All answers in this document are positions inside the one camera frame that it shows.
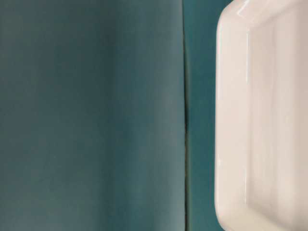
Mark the white plastic tray case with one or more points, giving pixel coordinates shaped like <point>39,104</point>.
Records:
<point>261,131</point>

